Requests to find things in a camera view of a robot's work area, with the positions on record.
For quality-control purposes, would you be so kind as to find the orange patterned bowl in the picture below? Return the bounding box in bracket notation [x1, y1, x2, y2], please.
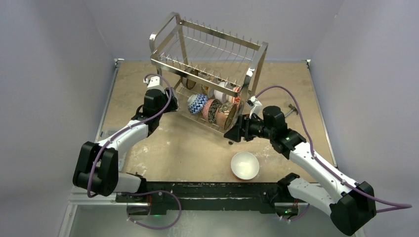
[230, 86, 241, 104]

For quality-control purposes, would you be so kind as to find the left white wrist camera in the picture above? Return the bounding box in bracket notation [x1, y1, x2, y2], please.
[143, 76, 165, 92]

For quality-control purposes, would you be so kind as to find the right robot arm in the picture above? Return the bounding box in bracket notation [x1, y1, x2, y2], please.
[224, 106, 377, 236]

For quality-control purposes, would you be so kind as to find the aluminium frame rail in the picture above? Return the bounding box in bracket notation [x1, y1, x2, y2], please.
[67, 182, 357, 207]

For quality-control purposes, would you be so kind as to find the black leaf patterned bowl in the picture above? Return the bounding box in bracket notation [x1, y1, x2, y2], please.
[201, 99, 222, 123]

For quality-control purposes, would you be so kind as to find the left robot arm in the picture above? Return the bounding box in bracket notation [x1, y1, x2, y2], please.
[73, 87, 179, 202]

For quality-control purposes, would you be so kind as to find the large plain white bowl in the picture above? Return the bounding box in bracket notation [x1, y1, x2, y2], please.
[230, 152, 260, 181]

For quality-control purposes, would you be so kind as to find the small black hammer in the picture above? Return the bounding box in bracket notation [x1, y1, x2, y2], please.
[285, 104, 299, 118]

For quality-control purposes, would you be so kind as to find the steel two-tier dish rack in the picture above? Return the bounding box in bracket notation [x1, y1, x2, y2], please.
[149, 11, 269, 145]

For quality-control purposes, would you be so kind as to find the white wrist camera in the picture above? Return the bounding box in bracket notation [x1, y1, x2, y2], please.
[143, 76, 165, 92]
[247, 96, 262, 118]

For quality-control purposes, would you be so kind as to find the brown glazed bowl stack top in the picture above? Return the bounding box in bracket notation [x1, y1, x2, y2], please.
[215, 102, 237, 130]

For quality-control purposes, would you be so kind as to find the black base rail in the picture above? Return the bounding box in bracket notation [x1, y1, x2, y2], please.
[116, 181, 306, 218]

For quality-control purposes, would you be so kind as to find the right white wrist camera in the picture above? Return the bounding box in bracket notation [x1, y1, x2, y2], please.
[247, 96, 262, 118]

